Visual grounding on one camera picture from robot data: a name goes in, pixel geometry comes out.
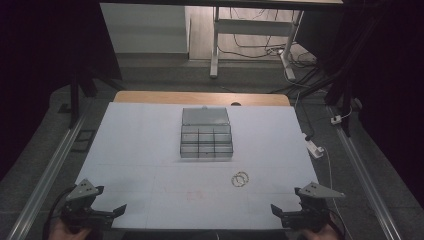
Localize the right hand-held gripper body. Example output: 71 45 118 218
282 181 347 233

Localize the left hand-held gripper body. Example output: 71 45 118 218
59 178 115 233

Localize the clear plastic compartment box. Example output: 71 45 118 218
179 106 234 160

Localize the person's right hand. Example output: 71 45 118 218
300 222 341 240

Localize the person's left hand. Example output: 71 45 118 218
48 219 94 240

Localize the white power strip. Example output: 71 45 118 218
303 132 325 160

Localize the white table cover sheet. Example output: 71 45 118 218
75 101 319 232

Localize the wooden table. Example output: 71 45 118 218
113 90 292 108

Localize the black curtain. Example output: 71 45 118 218
0 0 123 183
294 0 424 209

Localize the white cabinet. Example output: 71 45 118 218
99 2 192 55

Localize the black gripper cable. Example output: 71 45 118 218
42 185 77 240
328 208 348 240

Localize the white cable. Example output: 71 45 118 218
322 145 355 240

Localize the aluminium rail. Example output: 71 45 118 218
327 105 405 240
5 111 89 240

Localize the black floor cable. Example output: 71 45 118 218
294 94 316 142

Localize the white desk frame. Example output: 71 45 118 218
209 5 305 82

